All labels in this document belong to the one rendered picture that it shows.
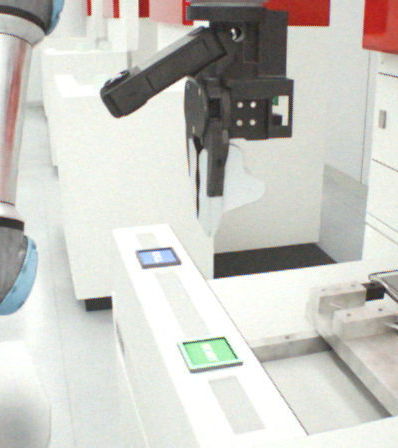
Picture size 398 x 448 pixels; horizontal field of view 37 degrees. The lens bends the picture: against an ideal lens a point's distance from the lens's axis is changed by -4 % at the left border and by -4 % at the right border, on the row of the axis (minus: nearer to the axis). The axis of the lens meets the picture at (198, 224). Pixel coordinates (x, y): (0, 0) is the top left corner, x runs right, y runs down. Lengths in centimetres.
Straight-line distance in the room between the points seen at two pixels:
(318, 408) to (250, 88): 45
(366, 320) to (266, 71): 42
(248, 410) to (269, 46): 33
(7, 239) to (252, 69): 42
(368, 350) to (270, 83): 42
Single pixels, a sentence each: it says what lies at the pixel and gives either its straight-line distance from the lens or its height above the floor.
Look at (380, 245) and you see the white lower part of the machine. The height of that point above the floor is 79.
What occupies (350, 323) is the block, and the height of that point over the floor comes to 91.
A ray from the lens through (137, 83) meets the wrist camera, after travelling 52.
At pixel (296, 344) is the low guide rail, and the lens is 90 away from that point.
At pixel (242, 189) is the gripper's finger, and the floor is 114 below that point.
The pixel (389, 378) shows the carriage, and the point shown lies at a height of 88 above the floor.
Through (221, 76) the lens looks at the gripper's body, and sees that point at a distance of 53.
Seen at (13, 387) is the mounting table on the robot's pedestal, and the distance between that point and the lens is 87.
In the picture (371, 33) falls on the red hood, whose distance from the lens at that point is 132.
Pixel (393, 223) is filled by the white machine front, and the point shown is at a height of 86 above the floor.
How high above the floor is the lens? 131
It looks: 20 degrees down
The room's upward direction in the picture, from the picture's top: straight up
